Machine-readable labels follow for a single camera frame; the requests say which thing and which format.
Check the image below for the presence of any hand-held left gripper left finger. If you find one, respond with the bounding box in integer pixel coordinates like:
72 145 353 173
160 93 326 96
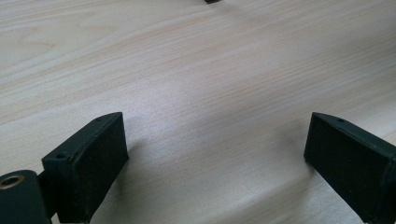
41 111 130 224

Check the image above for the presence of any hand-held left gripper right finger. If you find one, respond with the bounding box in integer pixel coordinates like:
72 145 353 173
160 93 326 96
304 111 396 224

